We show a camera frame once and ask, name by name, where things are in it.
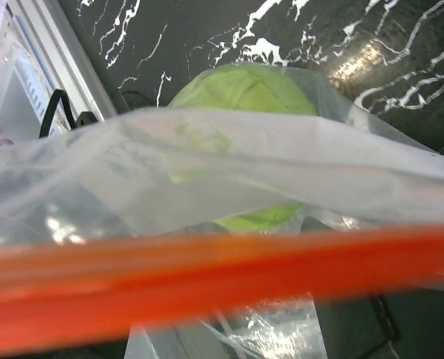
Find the black marble pattern mat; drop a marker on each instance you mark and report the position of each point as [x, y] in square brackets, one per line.
[385, 56]

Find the clear zip top bag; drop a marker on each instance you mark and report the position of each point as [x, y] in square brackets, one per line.
[109, 230]

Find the pale green fake cabbage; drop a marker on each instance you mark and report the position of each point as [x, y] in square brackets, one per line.
[248, 87]

